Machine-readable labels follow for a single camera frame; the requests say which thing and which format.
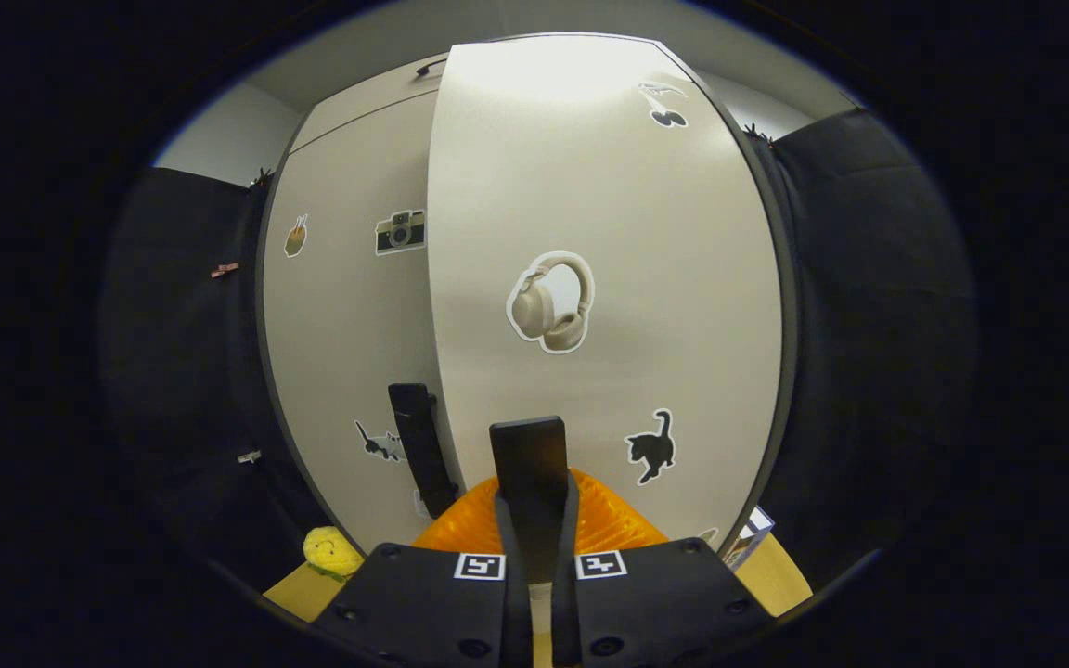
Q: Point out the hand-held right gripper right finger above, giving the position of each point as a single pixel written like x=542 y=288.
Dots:
x=564 y=622

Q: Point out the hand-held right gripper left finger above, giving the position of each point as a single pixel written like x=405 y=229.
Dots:
x=518 y=612

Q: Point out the grey door with camera sticker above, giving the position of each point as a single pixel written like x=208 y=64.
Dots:
x=349 y=325

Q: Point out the grey double-door shoe cabinet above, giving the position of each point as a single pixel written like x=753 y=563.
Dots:
x=790 y=306

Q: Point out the grey door with headphone sticker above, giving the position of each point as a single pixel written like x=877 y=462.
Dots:
x=590 y=186

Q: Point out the yellow plush toy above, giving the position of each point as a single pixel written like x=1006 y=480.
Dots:
x=330 y=552

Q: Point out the white patterned box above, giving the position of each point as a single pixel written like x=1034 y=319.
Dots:
x=750 y=533

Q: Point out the black backdrop cloth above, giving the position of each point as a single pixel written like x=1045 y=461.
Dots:
x=869 y=325

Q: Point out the red clip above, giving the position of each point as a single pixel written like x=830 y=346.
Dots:
x=224 y=270

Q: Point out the black binder clip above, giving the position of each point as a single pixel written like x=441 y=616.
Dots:
x=263 y=176
x=757 y=134

